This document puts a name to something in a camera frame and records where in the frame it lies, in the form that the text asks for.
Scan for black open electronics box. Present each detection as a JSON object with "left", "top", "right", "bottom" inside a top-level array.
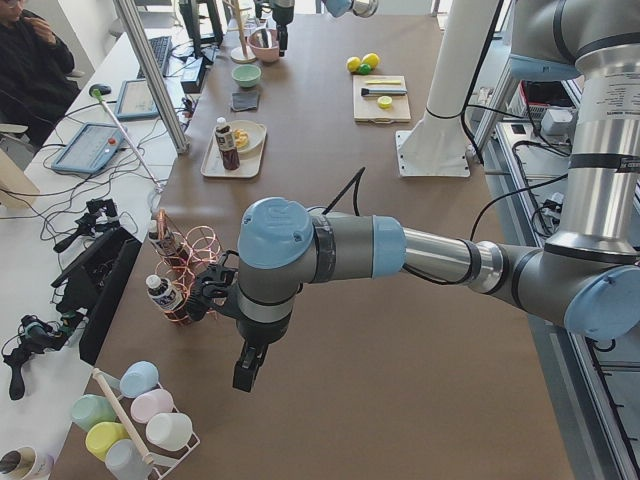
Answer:
[{"left": 51, "top": 227, "right": 141, "bottom": 365}]

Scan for wooden cutting board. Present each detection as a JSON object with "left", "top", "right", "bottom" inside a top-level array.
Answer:
[{"left": 352, "top": 74, "right": 411, "bottom": 123}]

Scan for white wire cup rack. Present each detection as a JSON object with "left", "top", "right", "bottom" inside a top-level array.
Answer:
[{"left": 91, "top": 368, "right": 201, "bottom": 479}]

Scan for light blue cup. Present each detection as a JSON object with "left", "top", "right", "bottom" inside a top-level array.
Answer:
[{"left": 119, "top": 361, "right": 159, "bottom": 398}]

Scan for green lime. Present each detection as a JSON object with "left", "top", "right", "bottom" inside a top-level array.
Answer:
[{"left": 357, "top": 63, "right": 372, "bottom": 75}]

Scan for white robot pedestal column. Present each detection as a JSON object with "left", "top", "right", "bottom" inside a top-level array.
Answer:
[{"left": 396, "top": 0, "right": 503, "bottom": 178}]

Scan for grey blue cup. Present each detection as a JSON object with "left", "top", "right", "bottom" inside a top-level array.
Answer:
[{"left": 105, "top": 439, "right": 152, "bottom": 480}]

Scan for yellow plastic knife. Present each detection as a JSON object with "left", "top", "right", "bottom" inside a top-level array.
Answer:
[{"left": 365, "top": 78, "right": 402, "bottom": 85}]

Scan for braided ring bread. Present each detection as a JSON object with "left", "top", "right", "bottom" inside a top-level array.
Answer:
[{"left": 233, "top": 128, "right": 250, "bottom": 151}]

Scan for metal rod green tip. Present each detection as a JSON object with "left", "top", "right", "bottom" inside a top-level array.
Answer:
[{"left": 90, "top": 88, "right": 163, "bottom": 193}]

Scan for white round plate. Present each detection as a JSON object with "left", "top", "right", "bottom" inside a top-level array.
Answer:
[{"left": 229, "top": 120, "right": 266, "bottom": 153}]

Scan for copper wire bottle rack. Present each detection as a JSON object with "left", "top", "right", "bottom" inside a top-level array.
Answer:
[{"left": 147, "top": 209, "right": 222, "bottom": 300}]

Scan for white cup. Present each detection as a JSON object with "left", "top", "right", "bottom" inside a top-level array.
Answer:
[{"left": 145, "top": 412, "right": 193, "bottom": 451}]

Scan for aluminium frame post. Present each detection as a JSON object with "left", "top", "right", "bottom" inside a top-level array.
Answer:
[{"left": 114, "top": 0, "right": 189, "bottom": 154}]

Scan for half lemon slice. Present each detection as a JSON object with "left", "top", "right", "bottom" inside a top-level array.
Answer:
[{"left": 377, "top": 96, "right": 393, "bottom": 110}]

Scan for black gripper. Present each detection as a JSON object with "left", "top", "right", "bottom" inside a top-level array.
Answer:
[
  {"left": 276, "top": 21, "right": 290, "bottom": 56},
  {"left": 185, "top": 250, "right": 291, "bottom": 391}
]

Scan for cream serving tray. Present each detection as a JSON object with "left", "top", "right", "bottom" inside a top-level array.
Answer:
[{"left": 201, "top": 129, "right": 267, "bottom": 178}]

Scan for yellow cup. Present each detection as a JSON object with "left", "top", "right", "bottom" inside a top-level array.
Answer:
[{"left": 85, "top": 421, "right": 130, "bottom": 462}]

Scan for whole yellow lemon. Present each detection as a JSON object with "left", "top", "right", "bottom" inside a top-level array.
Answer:
[{"left": 362, "top": 53, "right": 380, "bottom": 70}]

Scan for steel ice scoop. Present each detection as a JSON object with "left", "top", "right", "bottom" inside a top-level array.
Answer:
[{"left": 253, "top": 27, "right": 273, "bottom": 49}]

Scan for mint green bowl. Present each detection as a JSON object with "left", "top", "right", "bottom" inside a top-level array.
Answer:
[{"left": 231, "top": 64, "right": 262, "bottom": 88}]

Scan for pink bowl of ice cubes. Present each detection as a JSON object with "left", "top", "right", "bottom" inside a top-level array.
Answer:
[{"left": 248, "top": 28, "right": 280, "bottom": 63}]

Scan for grey folded cloth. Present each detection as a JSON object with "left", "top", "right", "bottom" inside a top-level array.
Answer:
[{"left": 230, "top": 90, "right": 260, "bottom": 112}]

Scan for black keyboard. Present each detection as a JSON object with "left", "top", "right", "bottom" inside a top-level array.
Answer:
[{"left": 148, "top": 36, "right": 172, "bottom": 76}]

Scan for pink cup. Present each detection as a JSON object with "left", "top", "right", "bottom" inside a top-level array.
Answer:
[{"left": 130, "top": 388, "right": 174, "bottom": 424}]

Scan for mint green cup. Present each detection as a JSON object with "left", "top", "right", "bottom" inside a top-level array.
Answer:
[{"left": 70, "top": 394, "right": 117, "bottom": 432}]

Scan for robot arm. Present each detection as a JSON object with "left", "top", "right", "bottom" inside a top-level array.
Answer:
[
  {"left": 269, "top": 0, "right": 379, "bottom": 57},
  {"left": 186, "top": 1, "right": 639, "bottom": 391}
]

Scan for steel muddler with black tip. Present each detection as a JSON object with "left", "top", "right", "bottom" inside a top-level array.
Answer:
[{"left": 360, "top": 87, "right": 407, "bottom": 97}]

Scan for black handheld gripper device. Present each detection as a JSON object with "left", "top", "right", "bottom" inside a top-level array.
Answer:
[{"left": 53, "top": 199, "right": 121, "bottom": 253}]

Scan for wooden glass drying stand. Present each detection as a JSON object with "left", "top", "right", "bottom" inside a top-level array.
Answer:
[{"left": 223, "top": 0, "right": 256, "bottom": 64}]

